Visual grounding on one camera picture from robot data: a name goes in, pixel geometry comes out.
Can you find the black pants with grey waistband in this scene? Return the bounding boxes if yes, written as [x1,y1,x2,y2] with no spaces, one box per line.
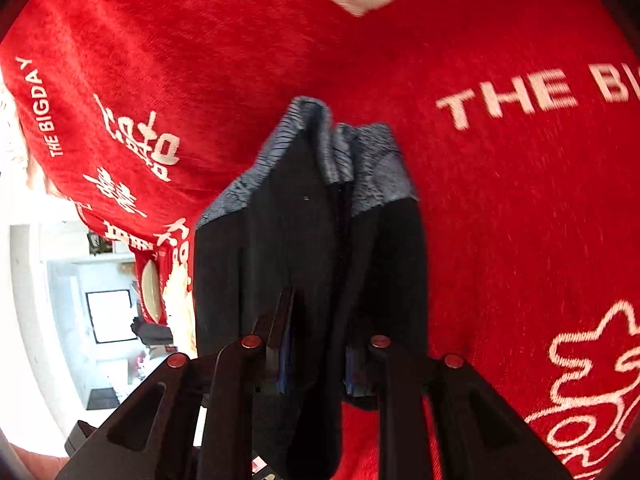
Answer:
[193,96,426,479]

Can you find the person's left hand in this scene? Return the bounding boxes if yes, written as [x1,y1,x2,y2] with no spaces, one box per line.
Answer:
[11,444,70,480]

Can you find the red blanket with white characters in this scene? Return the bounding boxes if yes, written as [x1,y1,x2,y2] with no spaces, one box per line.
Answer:
[1,0,639,479]

